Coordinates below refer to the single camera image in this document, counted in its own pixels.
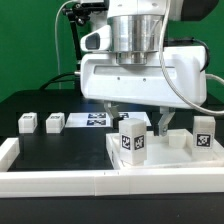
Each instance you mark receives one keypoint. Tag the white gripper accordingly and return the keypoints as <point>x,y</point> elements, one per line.
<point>128,65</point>

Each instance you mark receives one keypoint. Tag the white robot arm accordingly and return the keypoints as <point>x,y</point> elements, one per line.
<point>146,13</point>

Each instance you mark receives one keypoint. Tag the white U-shaped obstacle fence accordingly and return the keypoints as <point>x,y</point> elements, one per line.
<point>104,182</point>

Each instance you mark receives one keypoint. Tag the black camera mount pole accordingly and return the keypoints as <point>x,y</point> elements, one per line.
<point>79,14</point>

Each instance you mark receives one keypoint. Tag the white square table top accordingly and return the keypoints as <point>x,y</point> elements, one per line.
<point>172,151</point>

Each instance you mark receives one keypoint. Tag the white AprilTag base sheet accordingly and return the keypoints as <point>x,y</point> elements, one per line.
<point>100,119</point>

